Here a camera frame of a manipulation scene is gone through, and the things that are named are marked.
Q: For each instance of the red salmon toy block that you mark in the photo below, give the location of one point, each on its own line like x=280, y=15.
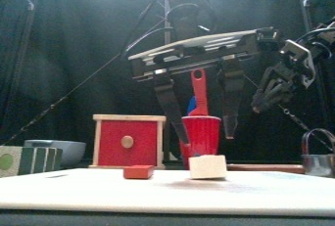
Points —
x=138, y=172

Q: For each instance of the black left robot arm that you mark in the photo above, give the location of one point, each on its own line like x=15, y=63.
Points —
x=192, y=21

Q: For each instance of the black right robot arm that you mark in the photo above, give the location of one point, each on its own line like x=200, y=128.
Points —
x=324, y=40

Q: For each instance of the blue plastic utensil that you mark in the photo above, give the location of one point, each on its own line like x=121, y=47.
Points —
x=192, y=106

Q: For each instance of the red plastic spatula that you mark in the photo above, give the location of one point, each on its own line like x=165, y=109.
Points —
x=200, y=93

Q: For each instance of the red plastic cup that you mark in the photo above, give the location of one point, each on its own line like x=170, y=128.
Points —
x=205, y=138

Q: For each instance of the red wooden box with knob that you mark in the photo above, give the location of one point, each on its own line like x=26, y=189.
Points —
x=118, y=145

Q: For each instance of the white toy rice cube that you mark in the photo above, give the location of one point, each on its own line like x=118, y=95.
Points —
x=208, y=167

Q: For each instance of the brown wooden strip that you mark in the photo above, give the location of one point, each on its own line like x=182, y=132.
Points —
x=265, y=168

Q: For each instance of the grey bowl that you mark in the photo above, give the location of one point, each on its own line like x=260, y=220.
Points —
x=71, y=151

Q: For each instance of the white cutting board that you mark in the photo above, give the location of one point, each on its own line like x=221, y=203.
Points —
x=165, y=194

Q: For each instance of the green striped white box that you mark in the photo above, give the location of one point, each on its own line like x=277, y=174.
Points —
x=26, y=161

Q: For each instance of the metal frame pole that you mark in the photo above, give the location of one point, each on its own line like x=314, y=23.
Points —
x=166, y=14

